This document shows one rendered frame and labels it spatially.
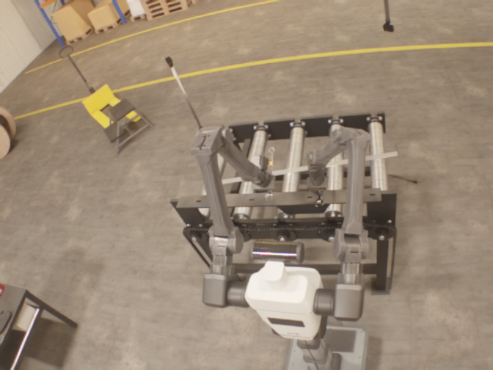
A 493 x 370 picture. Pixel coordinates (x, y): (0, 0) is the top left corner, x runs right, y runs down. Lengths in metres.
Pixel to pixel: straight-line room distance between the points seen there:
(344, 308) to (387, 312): 1.72
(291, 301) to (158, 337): 2.24
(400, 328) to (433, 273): 0.53
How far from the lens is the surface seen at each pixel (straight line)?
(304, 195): 1.96
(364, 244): 1.18
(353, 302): 1.13
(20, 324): 3.51
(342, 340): 2.51
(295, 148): 2.61
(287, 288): 1.15
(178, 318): 3.22
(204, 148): 1.14
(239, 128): 2.97
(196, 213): 2.30
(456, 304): 2.93
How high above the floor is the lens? 2.66
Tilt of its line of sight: 45 degrees down
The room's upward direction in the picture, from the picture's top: 23 degrees counter-clockwise
